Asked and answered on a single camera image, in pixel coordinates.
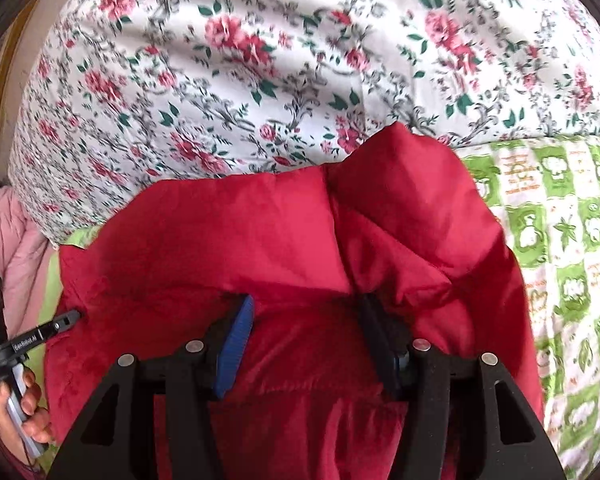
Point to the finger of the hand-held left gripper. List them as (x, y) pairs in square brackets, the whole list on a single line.
[(62, 322)]

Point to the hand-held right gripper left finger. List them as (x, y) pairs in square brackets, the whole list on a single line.
[(235, 350)]

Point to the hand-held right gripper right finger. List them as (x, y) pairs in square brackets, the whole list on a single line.
[(380, 345)]

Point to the red quilted jacket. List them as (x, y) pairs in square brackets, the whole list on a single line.
[(290, 260)]

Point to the person's left hand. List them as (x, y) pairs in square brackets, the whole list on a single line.
[(32, 427)]

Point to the pink quilt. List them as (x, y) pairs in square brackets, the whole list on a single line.
[(15, 245)]

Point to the green patterned bed sheet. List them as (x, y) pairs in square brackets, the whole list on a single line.
[(570, 240)]

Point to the white floral quilt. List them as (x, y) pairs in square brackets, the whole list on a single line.
[(260, 60)]

